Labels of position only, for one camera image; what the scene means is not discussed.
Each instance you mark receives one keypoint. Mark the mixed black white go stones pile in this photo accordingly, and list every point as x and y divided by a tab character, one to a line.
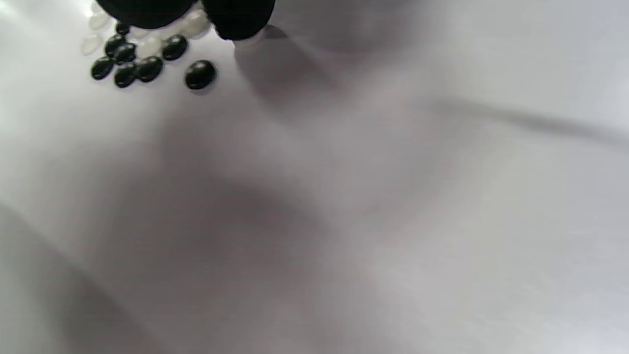
147	66

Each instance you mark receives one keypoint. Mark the person's right hand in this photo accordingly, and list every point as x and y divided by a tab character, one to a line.
236	17

